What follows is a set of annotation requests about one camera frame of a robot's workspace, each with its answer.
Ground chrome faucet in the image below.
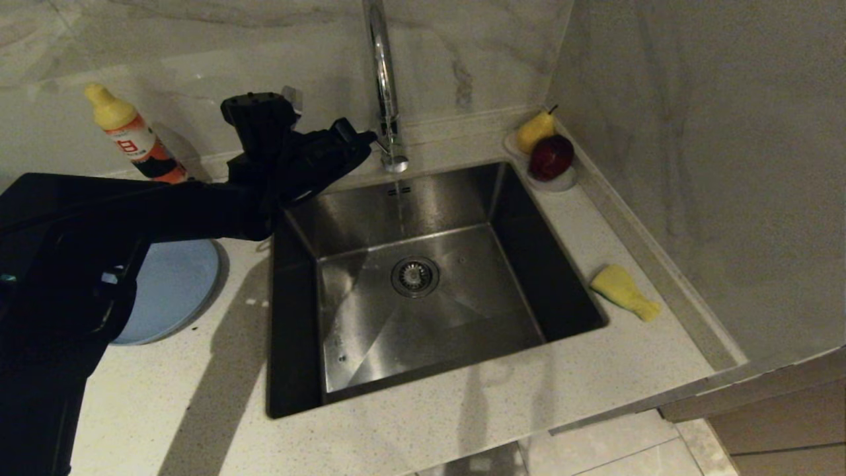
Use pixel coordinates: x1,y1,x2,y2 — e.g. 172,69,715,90
362,0,410,174

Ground blue plate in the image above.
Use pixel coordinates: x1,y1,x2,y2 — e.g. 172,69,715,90
109,239,221,346

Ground yellow sponge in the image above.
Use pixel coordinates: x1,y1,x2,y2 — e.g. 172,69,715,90
590,264,661,323

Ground metal sink drain strainer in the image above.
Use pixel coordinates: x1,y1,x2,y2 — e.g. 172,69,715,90
391,257,440,299

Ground stainless steel sink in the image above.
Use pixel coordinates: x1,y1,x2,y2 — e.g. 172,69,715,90
266,161,607,420

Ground yellow pear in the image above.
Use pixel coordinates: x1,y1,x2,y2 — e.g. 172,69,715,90
516,106,559,156

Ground red apple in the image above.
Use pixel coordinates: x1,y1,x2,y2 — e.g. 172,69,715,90
528,135,575,182

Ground small white dish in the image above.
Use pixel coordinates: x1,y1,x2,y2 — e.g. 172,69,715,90
504,129,579,194

